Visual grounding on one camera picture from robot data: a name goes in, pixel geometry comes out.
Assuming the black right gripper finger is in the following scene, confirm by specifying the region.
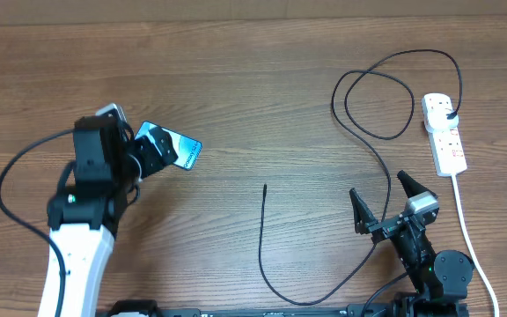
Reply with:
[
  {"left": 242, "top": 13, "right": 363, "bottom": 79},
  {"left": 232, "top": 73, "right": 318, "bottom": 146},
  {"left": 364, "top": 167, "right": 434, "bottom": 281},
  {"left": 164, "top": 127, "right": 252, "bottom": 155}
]
[
  {"left": 397, "top": 170, "right": 434, "bottom": 198},
  {"left": 349, "top": 188, "right": 378, "bottom": 234}
]

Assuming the Samsung Galaxy smartphone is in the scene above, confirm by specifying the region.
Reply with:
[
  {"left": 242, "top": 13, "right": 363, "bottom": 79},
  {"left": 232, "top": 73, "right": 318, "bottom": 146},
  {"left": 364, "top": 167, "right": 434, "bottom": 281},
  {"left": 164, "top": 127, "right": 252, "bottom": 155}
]
[{"left": 142, "top": 122, "right": 202, "bottom": 170}]

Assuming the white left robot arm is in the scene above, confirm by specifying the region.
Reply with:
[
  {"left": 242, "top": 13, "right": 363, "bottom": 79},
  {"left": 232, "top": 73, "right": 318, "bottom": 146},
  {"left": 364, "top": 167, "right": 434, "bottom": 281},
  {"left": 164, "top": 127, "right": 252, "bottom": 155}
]
[{"left": 38, "top": 114, "right": 181, "bottom": 316}]

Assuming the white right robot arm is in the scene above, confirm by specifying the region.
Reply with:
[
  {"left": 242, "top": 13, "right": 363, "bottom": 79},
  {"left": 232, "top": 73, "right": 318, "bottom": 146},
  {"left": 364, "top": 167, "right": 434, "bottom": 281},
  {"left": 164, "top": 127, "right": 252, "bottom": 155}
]
[{"left": 346, "top": 171, "right": 475, "bottom": 316}]

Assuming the white charger plug adapter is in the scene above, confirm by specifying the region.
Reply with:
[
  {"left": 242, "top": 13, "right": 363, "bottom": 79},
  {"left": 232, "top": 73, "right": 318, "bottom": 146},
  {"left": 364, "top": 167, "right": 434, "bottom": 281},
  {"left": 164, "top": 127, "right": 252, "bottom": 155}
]
[{"left": 424, "top": 107, "right": 459, "bottom": 133}]

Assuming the white power strip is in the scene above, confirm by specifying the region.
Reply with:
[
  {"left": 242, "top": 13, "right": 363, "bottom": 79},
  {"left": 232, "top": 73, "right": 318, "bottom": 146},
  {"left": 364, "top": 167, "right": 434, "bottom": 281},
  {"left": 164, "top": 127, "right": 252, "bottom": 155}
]
[{"left": 421, "top": 93, "right": 467, "bottom": 177}]

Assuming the black charger cable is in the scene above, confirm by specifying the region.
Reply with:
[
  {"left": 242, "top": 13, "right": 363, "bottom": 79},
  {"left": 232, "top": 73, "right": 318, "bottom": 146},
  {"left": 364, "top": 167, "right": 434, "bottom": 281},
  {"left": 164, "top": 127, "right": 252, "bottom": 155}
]
[{"left": 258, "top": 48, "right": 464, "bottom": 306}]

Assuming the white power strip cord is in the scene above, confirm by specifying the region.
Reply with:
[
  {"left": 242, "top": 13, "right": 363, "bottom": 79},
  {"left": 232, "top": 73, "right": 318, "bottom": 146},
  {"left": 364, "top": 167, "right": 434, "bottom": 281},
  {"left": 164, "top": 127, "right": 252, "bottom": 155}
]
[{"left": 450, "top": 173, "right": 500, "bottom": 317}]

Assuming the cardboard wall panel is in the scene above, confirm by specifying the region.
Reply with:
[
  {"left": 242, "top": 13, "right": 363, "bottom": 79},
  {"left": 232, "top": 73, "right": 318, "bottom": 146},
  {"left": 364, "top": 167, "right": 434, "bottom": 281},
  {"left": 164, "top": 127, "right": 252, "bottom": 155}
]
[{"left": 0, "top": 0, "right": 507, "bottom": 26}]

